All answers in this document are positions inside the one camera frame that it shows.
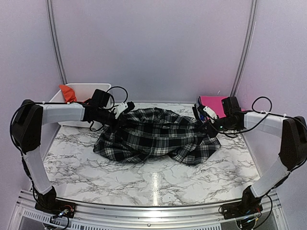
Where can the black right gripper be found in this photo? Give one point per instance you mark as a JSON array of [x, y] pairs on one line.
[[210, 131]]

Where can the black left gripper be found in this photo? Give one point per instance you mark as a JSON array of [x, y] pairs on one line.
[[118, 122]]

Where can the black white plaid skirt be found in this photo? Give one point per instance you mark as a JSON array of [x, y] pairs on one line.
[[155, 132]]

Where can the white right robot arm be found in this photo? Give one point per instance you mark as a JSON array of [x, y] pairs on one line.
[[278, 143]]

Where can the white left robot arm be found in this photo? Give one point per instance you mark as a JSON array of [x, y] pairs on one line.
[[25, 131]]

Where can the pink folded garment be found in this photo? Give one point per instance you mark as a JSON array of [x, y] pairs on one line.
[[214, 103]]

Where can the orange garment in bin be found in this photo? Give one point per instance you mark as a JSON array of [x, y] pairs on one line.
[[68, 94]]

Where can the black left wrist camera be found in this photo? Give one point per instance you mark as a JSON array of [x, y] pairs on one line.
[[100, 99]]

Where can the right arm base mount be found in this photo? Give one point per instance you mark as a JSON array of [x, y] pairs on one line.
[[238, 209]]

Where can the right aluminium corner post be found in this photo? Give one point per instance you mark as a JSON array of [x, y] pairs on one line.
[[246, 47]]

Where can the aluminium corner post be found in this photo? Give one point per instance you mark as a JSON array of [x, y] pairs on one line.
[[246, 47], [55, 41]]

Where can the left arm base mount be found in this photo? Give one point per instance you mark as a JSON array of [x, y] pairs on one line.
[[60, 209]]

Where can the left aluminium corner post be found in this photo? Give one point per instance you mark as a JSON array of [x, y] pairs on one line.
[[55, 41]]

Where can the aluminium front frame rail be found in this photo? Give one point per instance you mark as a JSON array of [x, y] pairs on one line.
[[89, 216]]

